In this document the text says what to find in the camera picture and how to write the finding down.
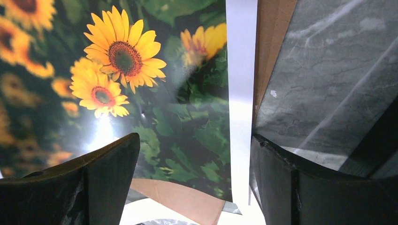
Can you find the sunflower photo print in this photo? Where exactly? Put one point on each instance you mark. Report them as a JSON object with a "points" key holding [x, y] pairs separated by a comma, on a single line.
{"points": [[76, 75]]}

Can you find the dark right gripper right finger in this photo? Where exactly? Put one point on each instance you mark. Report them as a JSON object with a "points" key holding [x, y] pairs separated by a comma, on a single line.
{"points": [[296, 191]]}

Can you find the white mat board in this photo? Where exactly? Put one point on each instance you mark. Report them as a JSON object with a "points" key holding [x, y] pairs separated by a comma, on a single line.
{"points": [[166, 200]]}

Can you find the brown backing board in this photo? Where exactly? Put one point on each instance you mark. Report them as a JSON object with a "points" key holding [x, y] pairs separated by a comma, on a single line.
{"points": [[256, 30]]}

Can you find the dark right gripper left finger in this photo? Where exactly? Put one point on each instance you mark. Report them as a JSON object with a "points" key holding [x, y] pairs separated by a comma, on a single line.
{"points": [[88, 190]]}

